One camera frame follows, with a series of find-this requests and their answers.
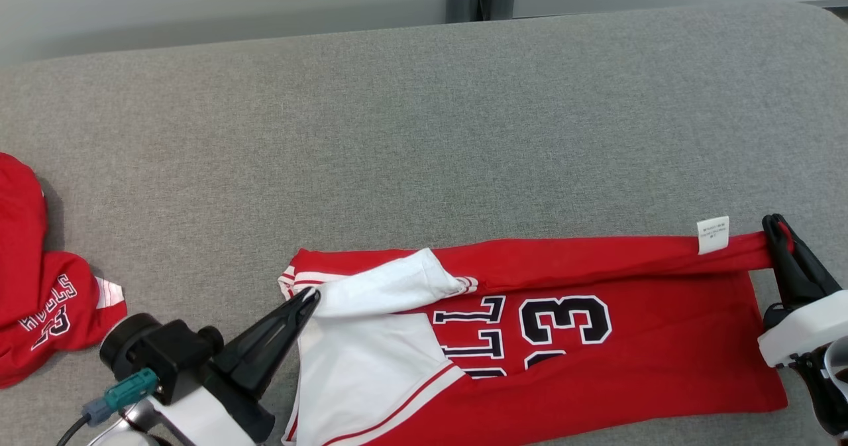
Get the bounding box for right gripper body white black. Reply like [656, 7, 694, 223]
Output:
[757, 289, 848, 369]

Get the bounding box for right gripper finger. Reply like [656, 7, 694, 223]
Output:
[784, 223, 843, 302]
[762, 214, 806, 311]

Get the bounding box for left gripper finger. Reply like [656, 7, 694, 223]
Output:
[211, 288, 313, 375]
[222, 294, 322, 400]

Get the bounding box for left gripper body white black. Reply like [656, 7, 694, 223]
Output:
[149, 383, 276, 446]

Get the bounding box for red white basketball jersey shirt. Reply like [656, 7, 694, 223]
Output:
[277, 215, 792, 446]

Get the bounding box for red basketball shorts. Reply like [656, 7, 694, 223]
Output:
[0, 152, 128, 389]

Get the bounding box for left camera cable teal plug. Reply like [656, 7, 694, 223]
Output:
[56, 368, 160, 446]

